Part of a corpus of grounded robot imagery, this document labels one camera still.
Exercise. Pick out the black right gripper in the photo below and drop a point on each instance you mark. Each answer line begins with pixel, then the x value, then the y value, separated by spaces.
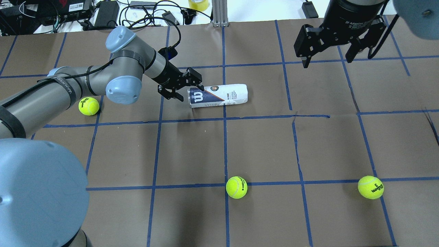
pixel 348 17

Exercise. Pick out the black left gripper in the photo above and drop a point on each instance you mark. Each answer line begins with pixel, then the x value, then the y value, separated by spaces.
pixel 169 74

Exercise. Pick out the white tennis ball can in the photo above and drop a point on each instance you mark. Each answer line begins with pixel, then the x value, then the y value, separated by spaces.
pixel 218 95

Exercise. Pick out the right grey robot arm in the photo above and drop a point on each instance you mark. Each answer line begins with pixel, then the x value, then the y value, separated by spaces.
pixel 420 15

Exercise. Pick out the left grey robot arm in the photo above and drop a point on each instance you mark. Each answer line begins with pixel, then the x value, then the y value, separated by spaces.
pixel 48 127

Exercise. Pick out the Wilson 3 tennis ball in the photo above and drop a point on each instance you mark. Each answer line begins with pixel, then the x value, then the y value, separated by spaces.
pixel 88 106

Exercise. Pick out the Head yellow tennis ball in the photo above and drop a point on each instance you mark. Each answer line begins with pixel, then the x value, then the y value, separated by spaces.
pixel 236 187

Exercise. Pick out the yellow tennis ball near base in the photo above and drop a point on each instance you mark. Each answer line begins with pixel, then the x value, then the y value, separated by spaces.
pixel 370 187

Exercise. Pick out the black power adapter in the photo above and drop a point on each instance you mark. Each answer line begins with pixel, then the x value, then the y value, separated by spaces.
pixel 309 10

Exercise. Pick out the yellow tape roll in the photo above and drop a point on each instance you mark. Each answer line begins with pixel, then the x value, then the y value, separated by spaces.
pixel 199 5

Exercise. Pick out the black laptop charger brick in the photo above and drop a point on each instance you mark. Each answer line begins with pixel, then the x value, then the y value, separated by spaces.
pixel 107 14

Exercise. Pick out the black electronics box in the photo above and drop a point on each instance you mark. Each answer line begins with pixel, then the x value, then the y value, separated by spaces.
pixel 50 12

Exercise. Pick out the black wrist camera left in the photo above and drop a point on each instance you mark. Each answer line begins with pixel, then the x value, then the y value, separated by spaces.
pixel 168 52

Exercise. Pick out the aluminium frame post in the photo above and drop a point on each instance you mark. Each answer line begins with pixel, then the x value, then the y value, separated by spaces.
pixel 219 13

